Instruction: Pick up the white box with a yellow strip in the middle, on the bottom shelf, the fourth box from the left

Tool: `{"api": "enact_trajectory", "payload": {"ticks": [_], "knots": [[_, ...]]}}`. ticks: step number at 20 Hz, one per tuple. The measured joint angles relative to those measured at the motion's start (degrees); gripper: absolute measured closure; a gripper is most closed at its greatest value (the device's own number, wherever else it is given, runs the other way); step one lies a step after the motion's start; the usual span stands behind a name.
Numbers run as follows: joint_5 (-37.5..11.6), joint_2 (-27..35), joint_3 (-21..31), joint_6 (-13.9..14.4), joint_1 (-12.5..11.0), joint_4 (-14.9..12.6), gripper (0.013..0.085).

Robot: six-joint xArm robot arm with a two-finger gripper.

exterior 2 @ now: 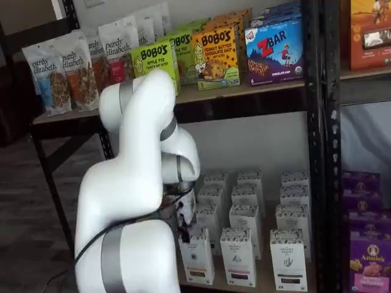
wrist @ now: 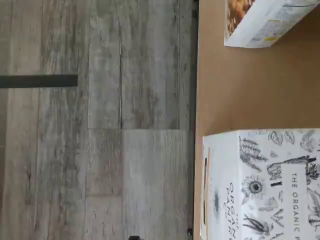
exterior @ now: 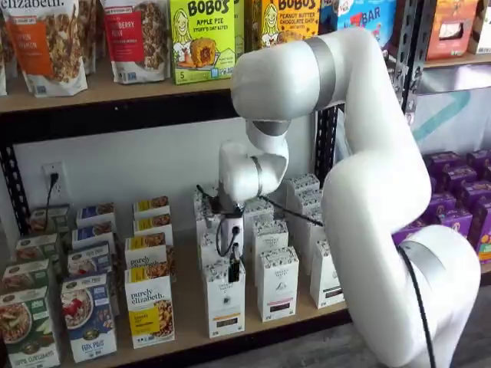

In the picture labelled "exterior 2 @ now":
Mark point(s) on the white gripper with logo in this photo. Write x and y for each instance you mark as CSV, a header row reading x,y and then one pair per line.
x,y
183,204

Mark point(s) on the white box yellow strip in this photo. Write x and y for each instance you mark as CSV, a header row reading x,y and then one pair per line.
x,y
212,195
197,259
207,218
216,179

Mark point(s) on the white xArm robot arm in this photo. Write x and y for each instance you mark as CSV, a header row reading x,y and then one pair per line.
x,y
122,183

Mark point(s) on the white box pink strip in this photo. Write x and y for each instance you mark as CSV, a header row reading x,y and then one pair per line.
x,y
238,259
249,178
247,195
246,216

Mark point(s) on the white box grey strip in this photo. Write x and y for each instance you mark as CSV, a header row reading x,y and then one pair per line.
x,y
288,262
294,195
295,178
293,218

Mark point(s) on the black metal shelf rack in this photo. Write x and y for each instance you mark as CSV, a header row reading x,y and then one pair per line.
x,y
333,137
311,122

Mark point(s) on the green Bobo's apple pie box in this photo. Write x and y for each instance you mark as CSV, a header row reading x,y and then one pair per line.
x,y
152,61
198,26
186,61

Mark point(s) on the orange Bobo's peanut butter box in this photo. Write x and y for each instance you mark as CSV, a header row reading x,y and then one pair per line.
x,y
244,18
226,24
215,58

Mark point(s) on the purple Annie's box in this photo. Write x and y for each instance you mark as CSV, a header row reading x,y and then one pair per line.
x,y
371,262
363,204
360,183
369,222

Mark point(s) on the blue Zbar chocolate chip box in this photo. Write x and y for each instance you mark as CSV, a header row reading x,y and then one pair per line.
x,y
281,9
275,19
275,52

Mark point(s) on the orange snack box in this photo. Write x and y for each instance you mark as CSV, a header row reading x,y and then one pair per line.
x,y
369,33

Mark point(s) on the granola bag orange label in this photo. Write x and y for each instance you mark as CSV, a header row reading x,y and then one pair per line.
x,y
81,79

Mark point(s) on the granola bag brown label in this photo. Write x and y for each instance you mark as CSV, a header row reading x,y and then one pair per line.
x,y
100,67

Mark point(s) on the granola bag red label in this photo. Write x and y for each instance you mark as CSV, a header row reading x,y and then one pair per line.
x,y
117,52

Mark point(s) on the white cloth backdrop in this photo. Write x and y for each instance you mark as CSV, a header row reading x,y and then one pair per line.
x,y
366,137

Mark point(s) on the granola bag blue label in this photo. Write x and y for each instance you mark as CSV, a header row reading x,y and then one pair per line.
x,y
49,79

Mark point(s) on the white granola bag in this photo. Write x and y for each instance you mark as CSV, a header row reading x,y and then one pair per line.
x,y
161,21
143,27

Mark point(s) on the dark brown furniture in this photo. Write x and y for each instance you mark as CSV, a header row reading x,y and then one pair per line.
x,y
15,107

